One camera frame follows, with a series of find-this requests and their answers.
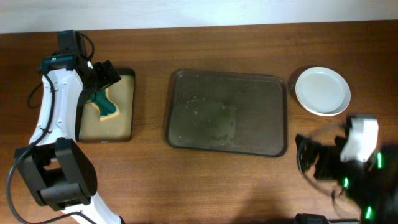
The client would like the green and yellow sponge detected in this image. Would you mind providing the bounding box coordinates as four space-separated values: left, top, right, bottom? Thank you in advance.
89 88 120 122

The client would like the light grey plate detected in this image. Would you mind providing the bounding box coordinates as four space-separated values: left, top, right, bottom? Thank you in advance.
295 67 351 116

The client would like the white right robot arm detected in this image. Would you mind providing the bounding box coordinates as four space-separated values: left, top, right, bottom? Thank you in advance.
295 134 397 223

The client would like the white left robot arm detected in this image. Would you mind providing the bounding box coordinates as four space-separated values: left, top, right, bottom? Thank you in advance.
6 30 124 223

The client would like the black tray with soapy water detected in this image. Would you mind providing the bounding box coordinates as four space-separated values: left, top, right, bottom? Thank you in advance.
76 68 136 142

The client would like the dark brown serving tray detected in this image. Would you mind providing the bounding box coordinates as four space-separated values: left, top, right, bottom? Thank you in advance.
164 69 289 158

